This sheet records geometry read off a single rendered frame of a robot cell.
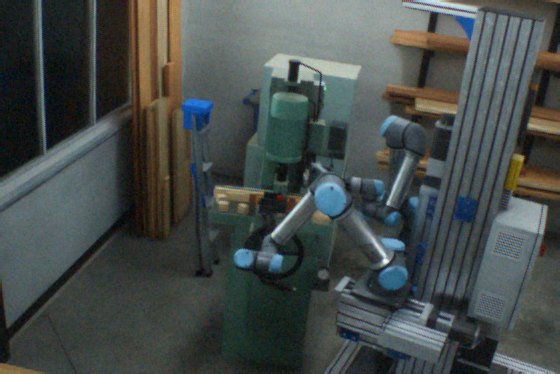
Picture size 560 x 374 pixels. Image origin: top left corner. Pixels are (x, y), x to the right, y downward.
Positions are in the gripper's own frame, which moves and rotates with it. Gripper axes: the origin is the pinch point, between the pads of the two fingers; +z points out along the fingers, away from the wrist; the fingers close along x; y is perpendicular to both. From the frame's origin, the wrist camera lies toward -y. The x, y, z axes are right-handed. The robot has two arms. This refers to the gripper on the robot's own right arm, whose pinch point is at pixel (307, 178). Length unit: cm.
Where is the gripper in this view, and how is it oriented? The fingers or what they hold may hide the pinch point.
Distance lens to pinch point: 284.9
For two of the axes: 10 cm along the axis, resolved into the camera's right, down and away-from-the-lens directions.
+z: -9.9, -1.2, -0.1
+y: -0.2, 2.3, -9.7
